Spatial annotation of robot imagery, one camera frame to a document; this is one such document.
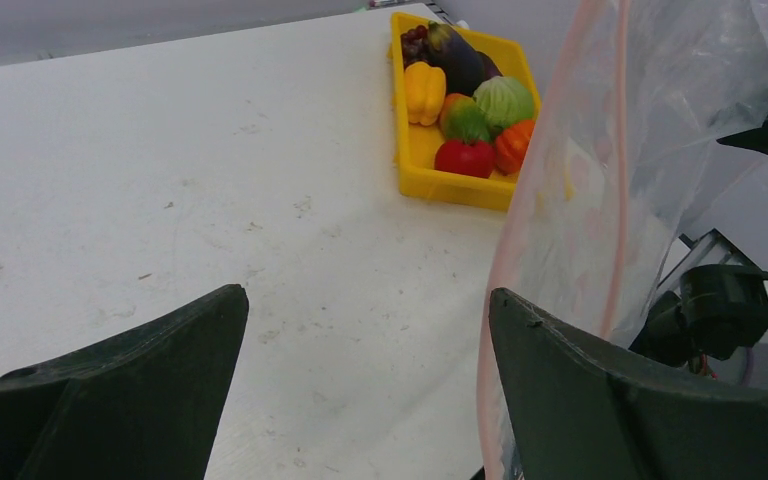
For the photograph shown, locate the slim purple eggplant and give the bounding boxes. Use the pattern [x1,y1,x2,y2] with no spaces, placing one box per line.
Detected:
[478,51,503,81]

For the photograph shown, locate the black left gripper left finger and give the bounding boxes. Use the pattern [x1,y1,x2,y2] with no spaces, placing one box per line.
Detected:
[0,284,249,479]

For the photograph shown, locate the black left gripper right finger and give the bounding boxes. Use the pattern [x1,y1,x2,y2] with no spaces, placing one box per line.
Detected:
[489,288,768,479]

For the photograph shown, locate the orange pumpkin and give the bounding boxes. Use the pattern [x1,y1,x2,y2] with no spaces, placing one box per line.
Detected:
[494,119,535,175]

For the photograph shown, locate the green cabbage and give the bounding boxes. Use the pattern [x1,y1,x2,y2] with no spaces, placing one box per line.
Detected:
[473,76,536,136]

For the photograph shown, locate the dark red grape bunch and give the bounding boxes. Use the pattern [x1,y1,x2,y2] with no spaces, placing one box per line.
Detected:
[400,25,429,68]

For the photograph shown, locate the red tomato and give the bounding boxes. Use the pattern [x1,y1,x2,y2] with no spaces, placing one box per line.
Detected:
[434,139,496,178]

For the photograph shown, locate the clear pink-dotted zip bag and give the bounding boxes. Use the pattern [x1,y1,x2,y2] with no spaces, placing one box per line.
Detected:
[476,1,768,479]

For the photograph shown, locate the yellow bell pepper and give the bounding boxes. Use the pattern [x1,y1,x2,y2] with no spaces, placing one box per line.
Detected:
[404,62,446,126]

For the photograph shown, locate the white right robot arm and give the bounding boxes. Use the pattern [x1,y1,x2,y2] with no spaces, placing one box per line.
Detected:
[629,229,768,386]

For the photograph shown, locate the marker pen on ledge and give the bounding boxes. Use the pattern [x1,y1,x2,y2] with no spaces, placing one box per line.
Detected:
[367,0,416,8]

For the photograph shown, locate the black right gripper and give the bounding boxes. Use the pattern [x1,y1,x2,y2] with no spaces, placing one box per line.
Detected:
[629,264,768,367]

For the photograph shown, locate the green orange mango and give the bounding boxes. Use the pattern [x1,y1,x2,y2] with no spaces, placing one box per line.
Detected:
[438,93,491,144]

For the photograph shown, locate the large purple eggplant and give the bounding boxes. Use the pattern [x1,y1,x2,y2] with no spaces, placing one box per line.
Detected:
[427,21,485,96]

